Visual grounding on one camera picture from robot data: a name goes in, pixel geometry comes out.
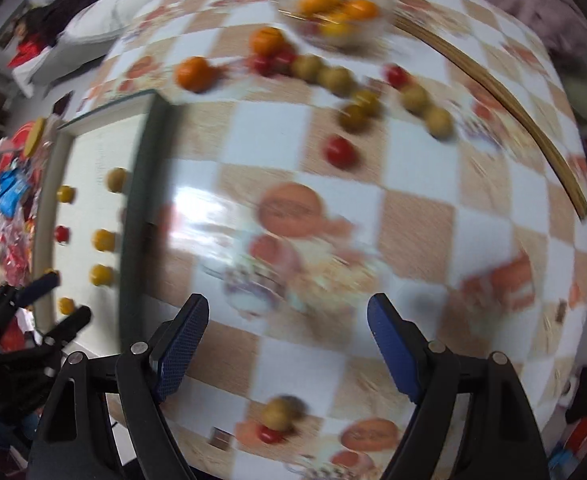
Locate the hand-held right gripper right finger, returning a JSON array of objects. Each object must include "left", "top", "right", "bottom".
[{"left": 367, "top": 292, "right": 549, "bottom": 480}]

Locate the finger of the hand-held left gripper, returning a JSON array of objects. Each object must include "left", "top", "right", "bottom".
[
  {"left": 0, "top": 305, "right": 93, "bottom": 367},
  {"left": 0, "top": 270, "right": 60, "bottom": 311}
]

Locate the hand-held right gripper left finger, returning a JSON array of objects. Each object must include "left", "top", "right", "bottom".
[{"left": 27, "top": 294, "right": 210, "bottom": 480}]

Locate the tan longan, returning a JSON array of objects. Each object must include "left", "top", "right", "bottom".
[
  {"left": 318, "top": 66, "right": 357, "bottom": 97},
  {"left": 262, "top": 395, "right": 304, "bottom": 433},
  {"left": 423, "top": 106, "right": 457, "bottom": 140},
  {"left": 292, "top": 55, "right": 325, "bottom": 82},
  {"left": 106, "top": 167, "right": 129, "bottom": 193},
  {"left": 401, "top": 84, "right": 431, "bottom": 115}
]

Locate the white tray with green rim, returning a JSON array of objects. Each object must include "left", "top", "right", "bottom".
[{"left": 32, "top": 89, "right": 184, "bottom": 361}]

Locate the pile of red snack packets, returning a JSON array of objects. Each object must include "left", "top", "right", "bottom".
[{"left": 0, "top": 210, "right": 39, "bottom": 286}]

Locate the printed checkered tablecloth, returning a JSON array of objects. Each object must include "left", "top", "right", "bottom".
[{"left": 68, "top": 0, "right": 587, "bottom": 480}]

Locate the blue snack packet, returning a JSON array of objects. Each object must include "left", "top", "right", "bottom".
[{"left": 0, "top": 167, "right": 31, "bottom": 216}]

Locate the black object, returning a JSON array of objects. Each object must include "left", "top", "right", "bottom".
[{"left": 566, "top": 366, "right": 587, "bottom": 423}]

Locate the red box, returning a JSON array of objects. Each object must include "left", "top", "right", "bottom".
[{"left": 563, "top": 415, "right": 587, "bottom": 461}]

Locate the red and black garment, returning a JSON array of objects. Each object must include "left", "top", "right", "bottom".
[{"left": 8, "top": 30, "right": 49, "bottom": 68}]

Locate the orange mandarin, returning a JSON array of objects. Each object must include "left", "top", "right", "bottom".
[
  {"left": 343, "top": 0, "right": 379, "bottom": 21},
  {"left": 250, "top": 26, "right": 289, "bottom": 57},
  {"left": 174, "top": 56, "right": 216, "bottom": 93},
  {"left": 298, "top": 0, "right": 341, "bottom": 16}
]

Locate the long bamboo stick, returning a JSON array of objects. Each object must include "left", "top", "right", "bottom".
[{"left": 393, "top": 12, "right": 587, "bottom": 221}]

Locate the black clothing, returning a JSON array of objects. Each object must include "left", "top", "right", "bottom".
[{"left": 38, "top": 0, "right": 124, "bottom": 46}]

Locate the white cloth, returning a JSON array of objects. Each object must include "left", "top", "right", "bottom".
[{"left": 16, "top": 0, "right": 184, "bottom": 96}]

